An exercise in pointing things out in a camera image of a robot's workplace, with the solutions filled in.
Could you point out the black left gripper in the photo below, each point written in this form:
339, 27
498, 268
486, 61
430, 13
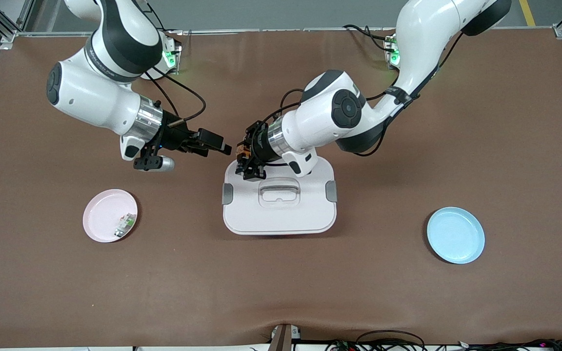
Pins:
257, 145

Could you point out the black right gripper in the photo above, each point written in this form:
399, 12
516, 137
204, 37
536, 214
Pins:
176, 137

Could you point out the orange black switch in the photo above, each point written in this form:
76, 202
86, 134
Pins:
243, 151

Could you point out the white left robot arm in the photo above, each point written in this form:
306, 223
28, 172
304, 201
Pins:
334, 112

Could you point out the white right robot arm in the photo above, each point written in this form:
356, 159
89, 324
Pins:
95, 92

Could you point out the grey box latch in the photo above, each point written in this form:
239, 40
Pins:
331, 191
227, 193

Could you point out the white lidded storage box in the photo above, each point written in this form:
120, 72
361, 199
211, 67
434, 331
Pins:
281, 219

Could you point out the pink plate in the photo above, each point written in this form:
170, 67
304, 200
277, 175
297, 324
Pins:
100, 214

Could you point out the brown table mat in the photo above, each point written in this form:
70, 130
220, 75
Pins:
281, 282

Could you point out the light blue plate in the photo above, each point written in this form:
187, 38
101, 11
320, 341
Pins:
455, 235

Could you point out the green white switch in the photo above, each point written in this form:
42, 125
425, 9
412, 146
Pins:
125, 224

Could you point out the metal table edge rail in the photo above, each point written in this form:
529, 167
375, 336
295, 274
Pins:
286, 30

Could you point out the grey clamp bracket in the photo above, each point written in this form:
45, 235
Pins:
283, 339

